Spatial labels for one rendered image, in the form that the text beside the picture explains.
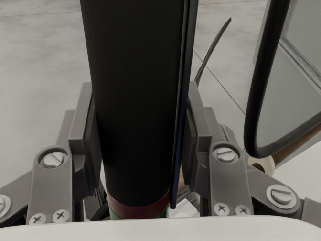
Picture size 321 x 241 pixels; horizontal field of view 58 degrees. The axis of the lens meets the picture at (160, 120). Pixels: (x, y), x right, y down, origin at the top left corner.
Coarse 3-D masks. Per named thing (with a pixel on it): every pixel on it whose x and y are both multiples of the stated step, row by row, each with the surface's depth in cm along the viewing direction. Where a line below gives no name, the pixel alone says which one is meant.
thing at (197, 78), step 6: (228, 24) 40; (222, 30) 41; (216, 36) 44; (216, 42) 40; (210, 48) 43; (210, 54) 40; (204, 60) 42; (204, 66) 40; (198, 72) 43; (198, 78) 40; (198, 84) 49
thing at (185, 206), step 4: (184, 200) 23; (180, 204) 23; (184, 204) 23; (188, 204) 23; (176, 208) 22; (180, 208) 22; (184, 208) 22; (188, 208) 22; (192, 208) 22; (172, 212) 22; (176, 212) 22; (180, 212) 22; (184, 212) 22; (188, 212) 22; (192, 212) 22; (196, 212) 22; (172, 216) 22; (192, 216) 22; (196, 216) 22
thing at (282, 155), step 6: (318, 126) 31; (312, 132) 30; (318, 132) 31; (300, 138) 29; (306, 138) 30; (294, 144) 29; (300, 144) 29; (282, 150) 28; (288, 150) 28; (294, 150) 29; (276, 156) 27; (282, 156) 28; (276, 162) 27; (258, 168) 26; (198, 204) 23; (198, 210) 22
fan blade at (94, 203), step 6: (102, 186) 50; (96, 192) 55; (102, 192) 50; (90, 198) 65; (96, 198) 57; (102, 198) 50; (84, 204) 71; (90, 204) 66; (96, 204) 60; (102, 204) 50; (90, 210) 67; (96, 210) 62; (90, 216) 68
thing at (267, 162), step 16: (272, 0) 15; (288, 0) 14; (272, 16) 15; (272, 32) 15; (272, 48) 16; (256, 64) 17; (272, 64) 17; (256, 80) 17; (256, 96) 18; (256, 112) 19; (320, 112) 31; (256, 128) 20; (304, 128) 29; (256, 144) 22; (272, 144) 26; (288, 144) 27; (256, 160) 26; (272, 160) 25
